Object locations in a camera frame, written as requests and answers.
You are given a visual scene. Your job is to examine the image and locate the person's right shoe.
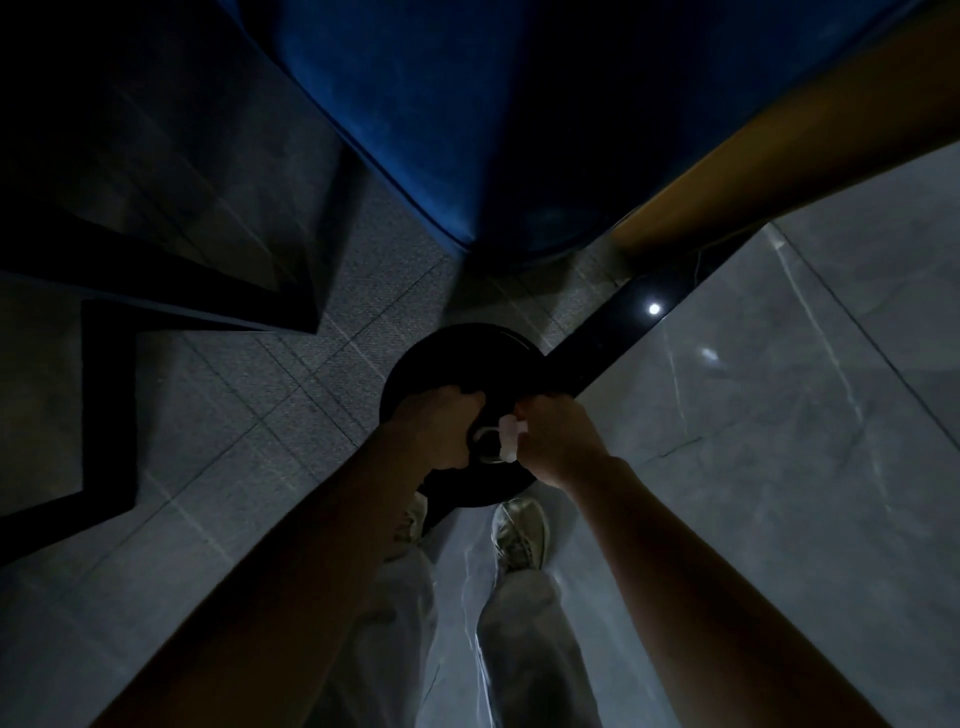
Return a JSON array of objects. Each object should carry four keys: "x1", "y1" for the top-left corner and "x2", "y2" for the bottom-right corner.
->
[{"x1": 491, "y1": 497, "x2": 550, "y2": 575}]

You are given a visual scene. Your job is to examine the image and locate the person's right hand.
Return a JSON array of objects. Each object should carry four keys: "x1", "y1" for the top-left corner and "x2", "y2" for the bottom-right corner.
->
[{"x1": 513, "y1": 392, "x2": 613, "y2": 493}]

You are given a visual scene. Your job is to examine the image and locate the person's shoe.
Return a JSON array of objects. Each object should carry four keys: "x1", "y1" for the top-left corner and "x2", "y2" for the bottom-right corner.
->
[
  {"x1": 389, "y1": 491, "x2": 429, "y2": 560},
  {"x1": 491, "y1": 497, "x2": 550, "y2": 575}
]

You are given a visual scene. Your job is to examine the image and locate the person's right forearm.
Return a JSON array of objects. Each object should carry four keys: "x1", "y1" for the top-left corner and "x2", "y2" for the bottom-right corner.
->
[{"x1": 569, "y1": 457, "x2": 894, "y2": 728}]

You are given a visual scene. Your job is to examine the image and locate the person's left forearm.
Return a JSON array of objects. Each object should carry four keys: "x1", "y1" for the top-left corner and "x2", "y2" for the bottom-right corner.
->
[{"x1": 93, "y1": 442, "x2": 451, "y2": 728}]

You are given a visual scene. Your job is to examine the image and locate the person's left shoe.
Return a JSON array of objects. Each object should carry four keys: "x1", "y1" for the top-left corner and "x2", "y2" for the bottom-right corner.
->
[{"x1": 389, "y1": 491, "x2": 429, "y2": 560}]

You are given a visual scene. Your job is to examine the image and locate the blue sofa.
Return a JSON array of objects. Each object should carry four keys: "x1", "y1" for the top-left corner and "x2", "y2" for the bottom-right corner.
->
[{"x1": 217, "y1": 0, "x2": 931, "y2": 264}]

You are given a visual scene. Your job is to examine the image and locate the person's left hand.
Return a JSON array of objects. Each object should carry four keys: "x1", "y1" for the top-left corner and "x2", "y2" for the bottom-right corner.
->
[{"x1": 389, "y1": 386, "x2": 487, "y2": 475}]

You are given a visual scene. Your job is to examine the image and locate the white tissue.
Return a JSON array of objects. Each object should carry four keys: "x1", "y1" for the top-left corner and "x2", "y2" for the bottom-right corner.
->
[{"x1": 498, "y1": 416, "x2": 530, "y2": 463}]

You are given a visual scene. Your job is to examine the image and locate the black round bin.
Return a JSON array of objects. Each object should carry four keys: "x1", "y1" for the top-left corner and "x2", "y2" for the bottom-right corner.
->
[{"x1": 378, "y1": 322, "x2": 560, "y2": 510}]

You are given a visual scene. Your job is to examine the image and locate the person's light trousers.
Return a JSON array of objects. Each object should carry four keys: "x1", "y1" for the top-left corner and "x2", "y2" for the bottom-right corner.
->
[{"x1": 303, "y1": 547, "x2": 605, "y2": 728}]

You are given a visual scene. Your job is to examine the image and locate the brown wooden panel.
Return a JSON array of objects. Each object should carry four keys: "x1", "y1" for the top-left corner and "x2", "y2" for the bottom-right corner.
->
[{"x1": 611, "y1": 0, "x2": 960, "y2": 260}]

